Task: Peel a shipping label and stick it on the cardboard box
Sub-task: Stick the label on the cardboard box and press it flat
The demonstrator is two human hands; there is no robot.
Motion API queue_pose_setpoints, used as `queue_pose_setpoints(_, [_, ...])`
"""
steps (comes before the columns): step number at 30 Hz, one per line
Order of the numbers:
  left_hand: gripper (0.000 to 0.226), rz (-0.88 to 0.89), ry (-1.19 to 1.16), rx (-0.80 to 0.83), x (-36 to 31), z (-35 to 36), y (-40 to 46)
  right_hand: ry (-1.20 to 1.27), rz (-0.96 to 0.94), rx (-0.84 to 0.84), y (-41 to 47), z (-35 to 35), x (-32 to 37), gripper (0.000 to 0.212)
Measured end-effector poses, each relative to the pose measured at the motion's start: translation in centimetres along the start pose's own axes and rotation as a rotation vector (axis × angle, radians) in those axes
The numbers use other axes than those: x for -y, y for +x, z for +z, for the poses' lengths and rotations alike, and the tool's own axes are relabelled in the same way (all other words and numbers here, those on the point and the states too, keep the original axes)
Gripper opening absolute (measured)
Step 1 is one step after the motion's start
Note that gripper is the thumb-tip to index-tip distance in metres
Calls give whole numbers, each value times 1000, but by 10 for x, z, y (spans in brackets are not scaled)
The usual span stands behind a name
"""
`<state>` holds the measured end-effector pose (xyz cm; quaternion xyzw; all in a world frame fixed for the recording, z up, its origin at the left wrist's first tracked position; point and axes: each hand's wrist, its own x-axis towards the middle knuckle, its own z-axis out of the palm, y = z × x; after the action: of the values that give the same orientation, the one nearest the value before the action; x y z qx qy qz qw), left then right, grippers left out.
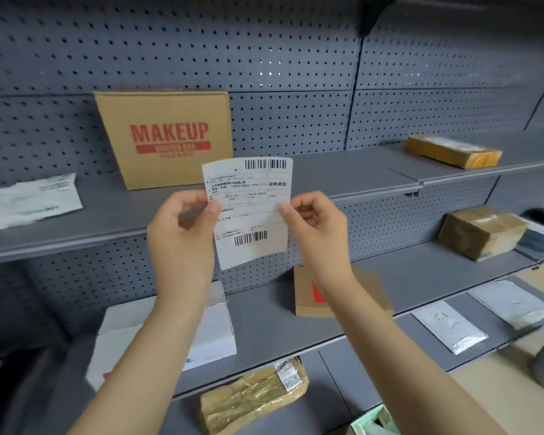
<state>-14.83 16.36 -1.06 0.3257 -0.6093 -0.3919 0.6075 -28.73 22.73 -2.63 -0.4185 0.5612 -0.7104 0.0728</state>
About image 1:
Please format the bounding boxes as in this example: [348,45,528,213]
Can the grey plastic mailer bag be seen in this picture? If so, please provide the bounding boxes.
[467,280,544,331]

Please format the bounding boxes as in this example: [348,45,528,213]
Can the white cardboard box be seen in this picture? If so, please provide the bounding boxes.
[86,281,238,393]

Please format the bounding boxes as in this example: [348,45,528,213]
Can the dark blue-grey pouch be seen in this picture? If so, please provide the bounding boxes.
[516,222,544,264]

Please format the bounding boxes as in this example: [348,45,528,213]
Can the person's left hand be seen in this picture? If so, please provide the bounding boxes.
[147,189,223,293]

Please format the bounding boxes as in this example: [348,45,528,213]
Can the person's right forearm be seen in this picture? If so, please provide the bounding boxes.
[309,266,497,435]

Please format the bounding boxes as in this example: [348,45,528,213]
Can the brown taped cardboard box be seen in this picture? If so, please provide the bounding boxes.
[437,205,529,263]

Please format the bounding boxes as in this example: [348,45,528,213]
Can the grey metal pegboard shelving unit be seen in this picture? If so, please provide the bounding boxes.
[0,0,544,435]

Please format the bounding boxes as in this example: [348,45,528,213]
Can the white flat mailer envelope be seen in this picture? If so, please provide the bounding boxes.
[410,300,489,356]

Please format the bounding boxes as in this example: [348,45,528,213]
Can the small red-printed cardboard box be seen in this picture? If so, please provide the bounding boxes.
[293,265,394,318]

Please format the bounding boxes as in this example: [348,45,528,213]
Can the large red-printed cardboard box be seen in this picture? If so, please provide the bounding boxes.
[93,90,235,192]

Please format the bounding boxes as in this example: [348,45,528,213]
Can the person's right hand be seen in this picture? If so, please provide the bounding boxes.
[278,191,352,287]

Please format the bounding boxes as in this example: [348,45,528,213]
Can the person's left forearm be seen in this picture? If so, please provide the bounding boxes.
[67,285,215,435]

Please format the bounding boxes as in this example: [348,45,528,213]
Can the gold taped parcel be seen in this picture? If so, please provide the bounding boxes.
[198,356,310,435]

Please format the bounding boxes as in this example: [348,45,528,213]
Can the yellow taped flat parcel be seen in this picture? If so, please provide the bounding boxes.
[404,135,503,170]

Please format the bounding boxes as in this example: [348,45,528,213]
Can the crumpled white plastic mailer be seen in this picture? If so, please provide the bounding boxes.
[0,173,83,234]

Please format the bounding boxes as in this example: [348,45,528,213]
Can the green paper box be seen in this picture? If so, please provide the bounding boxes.
[349,404,402,435]

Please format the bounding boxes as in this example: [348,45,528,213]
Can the white barcode shipping label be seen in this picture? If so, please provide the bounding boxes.
[202,156,294,271]

